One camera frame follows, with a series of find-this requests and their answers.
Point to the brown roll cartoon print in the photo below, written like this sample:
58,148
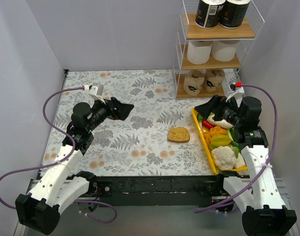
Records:
193,82

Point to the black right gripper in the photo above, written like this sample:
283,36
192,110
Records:
219,109

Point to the orange bell pepper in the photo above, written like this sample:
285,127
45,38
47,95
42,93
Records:
217,130

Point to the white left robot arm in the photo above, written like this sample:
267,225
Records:
56,172

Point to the slice of brown bread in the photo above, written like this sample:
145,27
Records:
178,135

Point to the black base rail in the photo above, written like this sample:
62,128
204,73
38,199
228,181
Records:
207,192

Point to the white paper roll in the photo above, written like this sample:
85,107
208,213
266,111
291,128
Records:
198,52
224,50

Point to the yellow plastic tray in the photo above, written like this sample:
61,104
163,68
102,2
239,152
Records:
214,168

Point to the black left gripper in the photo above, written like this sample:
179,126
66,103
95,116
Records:
113,109

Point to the red chili pepper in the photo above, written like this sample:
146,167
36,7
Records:
207,125

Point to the white cauliflower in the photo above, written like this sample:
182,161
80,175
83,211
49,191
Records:
228,158

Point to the brown roll barcode label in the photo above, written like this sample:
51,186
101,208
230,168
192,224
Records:
213,79

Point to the green leafy vegetable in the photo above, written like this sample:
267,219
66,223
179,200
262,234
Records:
200,119

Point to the yellow green starfruit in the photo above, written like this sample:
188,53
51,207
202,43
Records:
220,140

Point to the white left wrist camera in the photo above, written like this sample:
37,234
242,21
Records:
95,91

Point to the white wire wooden shelf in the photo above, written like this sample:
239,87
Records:
188,31

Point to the black roll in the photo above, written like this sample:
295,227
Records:
233,13
208,13

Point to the white radish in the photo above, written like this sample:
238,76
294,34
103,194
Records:
222,123

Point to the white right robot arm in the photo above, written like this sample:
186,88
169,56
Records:
264,212

